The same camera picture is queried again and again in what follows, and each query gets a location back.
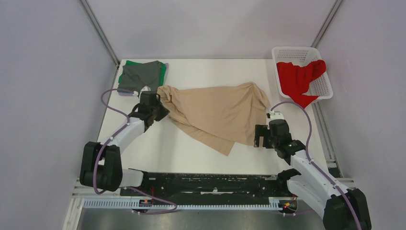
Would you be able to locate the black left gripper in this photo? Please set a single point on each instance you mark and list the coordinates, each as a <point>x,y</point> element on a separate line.
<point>164,111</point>

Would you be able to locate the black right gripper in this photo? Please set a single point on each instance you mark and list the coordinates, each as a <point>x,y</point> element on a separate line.
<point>261,130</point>

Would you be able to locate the beige t shirt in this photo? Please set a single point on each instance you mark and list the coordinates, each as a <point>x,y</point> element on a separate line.
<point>218,117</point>

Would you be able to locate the red t shirt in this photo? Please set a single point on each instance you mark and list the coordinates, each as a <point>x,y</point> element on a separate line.
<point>295,80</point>

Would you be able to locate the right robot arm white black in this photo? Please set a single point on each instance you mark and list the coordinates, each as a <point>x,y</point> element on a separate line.
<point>339,207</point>

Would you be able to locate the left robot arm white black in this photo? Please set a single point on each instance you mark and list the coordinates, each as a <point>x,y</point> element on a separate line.
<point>101,166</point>

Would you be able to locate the green folded t shirt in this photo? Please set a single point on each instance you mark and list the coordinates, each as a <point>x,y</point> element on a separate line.
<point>163,71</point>

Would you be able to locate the white plastic laundry basket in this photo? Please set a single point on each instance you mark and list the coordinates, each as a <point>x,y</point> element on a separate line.
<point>302,56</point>

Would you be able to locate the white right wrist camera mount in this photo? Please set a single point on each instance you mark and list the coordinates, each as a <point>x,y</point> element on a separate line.
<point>274,115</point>

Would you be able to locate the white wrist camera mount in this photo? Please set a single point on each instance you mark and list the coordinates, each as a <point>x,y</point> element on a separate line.
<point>274,115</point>
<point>139,93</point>

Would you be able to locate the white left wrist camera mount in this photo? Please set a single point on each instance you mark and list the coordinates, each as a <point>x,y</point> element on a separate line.
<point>139,93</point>

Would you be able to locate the white slotted cable duct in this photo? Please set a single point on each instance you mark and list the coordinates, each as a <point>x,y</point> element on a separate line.
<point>196,205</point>

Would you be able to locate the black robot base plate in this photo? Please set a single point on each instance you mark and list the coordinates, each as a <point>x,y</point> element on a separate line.
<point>201,189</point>

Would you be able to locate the aluminium frame rails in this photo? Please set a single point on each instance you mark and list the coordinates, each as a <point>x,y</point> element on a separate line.
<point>101,166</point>

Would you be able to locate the left corner aluminium post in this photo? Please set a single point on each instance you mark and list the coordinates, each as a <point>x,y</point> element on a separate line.
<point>99,31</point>

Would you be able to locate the corner aluminium post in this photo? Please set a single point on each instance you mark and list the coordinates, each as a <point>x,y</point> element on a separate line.
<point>99,31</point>
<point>327,22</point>

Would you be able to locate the right corner aluminium post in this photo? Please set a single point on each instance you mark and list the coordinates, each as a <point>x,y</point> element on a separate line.
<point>327,22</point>

